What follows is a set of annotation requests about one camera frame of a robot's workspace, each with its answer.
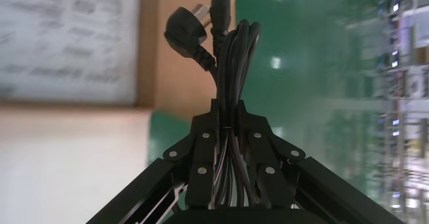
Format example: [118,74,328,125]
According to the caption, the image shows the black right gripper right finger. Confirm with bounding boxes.
[234,100,405,224]

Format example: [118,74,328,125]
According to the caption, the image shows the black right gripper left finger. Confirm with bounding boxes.
[87,98,222,224]

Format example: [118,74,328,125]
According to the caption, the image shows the brown cardboard storage box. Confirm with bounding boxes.
[0,0,237,119]

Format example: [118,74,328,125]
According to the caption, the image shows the black power cord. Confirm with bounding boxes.
[163,0,262,208]

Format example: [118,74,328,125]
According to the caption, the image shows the background equipment racks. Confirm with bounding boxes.
[345,0,429,224]

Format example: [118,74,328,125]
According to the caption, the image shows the white printed manual sheet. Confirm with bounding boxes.
[0,0,141,104]

